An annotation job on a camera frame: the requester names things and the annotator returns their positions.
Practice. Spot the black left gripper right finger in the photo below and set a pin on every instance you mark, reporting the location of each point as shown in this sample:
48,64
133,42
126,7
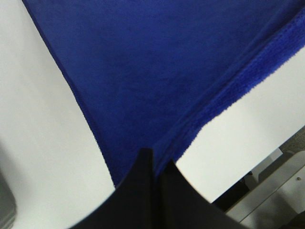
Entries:
182,207

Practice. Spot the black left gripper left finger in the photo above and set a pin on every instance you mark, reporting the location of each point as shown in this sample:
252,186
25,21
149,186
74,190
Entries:
130,205

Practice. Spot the blue microfiber towel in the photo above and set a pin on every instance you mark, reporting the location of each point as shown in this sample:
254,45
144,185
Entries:
152,73

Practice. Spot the white table frame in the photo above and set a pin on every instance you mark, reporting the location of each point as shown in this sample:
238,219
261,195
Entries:
272,194

